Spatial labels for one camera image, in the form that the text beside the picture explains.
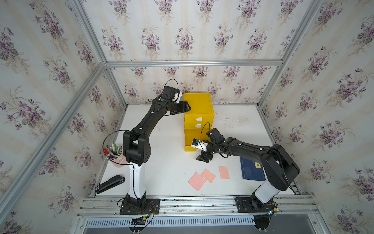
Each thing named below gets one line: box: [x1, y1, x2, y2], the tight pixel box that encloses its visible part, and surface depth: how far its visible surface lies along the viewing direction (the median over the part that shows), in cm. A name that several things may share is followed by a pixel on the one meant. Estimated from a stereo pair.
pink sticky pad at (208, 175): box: [200, 168, 217, 184], surface depth 86 cm
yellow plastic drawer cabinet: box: [183, 92, 215, 152], surface depth 90 cm
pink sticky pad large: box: [187, 172, 207, 192], surface depth 84 cm
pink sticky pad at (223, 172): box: [218, 165, 230, 180], surface depth 87 cm
